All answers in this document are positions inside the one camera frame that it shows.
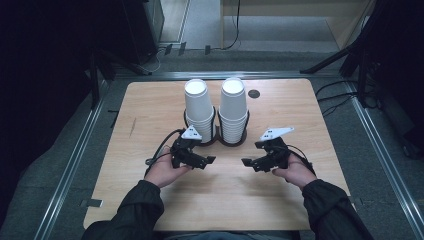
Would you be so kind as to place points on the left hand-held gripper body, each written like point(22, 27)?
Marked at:
point(182, 151)

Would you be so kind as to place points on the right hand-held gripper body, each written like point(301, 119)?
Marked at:
point(278, 155)

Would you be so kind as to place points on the black double cup holder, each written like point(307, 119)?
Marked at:
point(216, 139)

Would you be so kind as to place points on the stack of white paper cups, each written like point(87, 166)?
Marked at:
point(198, 106)
point(233, 106)

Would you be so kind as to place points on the person's right hand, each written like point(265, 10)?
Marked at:
point(298, 173)

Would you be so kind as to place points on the person's left hand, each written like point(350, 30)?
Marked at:
point(161, 171)

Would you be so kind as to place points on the black round table grommet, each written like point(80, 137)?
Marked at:
point(253, 93)

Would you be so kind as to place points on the grey tape piece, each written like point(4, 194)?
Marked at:
point(91, 202)
point(356, 200)

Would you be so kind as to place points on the black metal stand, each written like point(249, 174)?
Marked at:
point(100, 66)

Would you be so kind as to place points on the black cabinet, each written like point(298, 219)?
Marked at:
point(143, 30)

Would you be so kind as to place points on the black tripod stand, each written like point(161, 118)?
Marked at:
point(353, 50)

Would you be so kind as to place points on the light wooden furniture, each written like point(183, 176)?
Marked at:
point(293, 10)

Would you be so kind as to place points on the metal floor rail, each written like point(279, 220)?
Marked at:
point(226, 74)
point(70, 166)
point(383, 160)

